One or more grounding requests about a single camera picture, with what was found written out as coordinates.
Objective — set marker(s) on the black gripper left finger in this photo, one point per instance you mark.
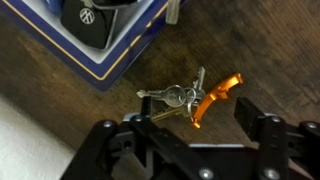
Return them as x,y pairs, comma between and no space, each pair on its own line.
160,140

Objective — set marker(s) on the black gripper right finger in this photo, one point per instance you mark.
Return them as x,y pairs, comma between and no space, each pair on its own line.
273,146

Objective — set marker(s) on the keys with orange carabiner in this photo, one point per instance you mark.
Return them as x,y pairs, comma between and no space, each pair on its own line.
216,93

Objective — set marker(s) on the blue square tray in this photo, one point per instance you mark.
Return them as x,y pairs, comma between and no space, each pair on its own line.
100,71

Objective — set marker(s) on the dark wood console table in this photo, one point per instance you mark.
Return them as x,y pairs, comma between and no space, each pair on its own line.
266,50

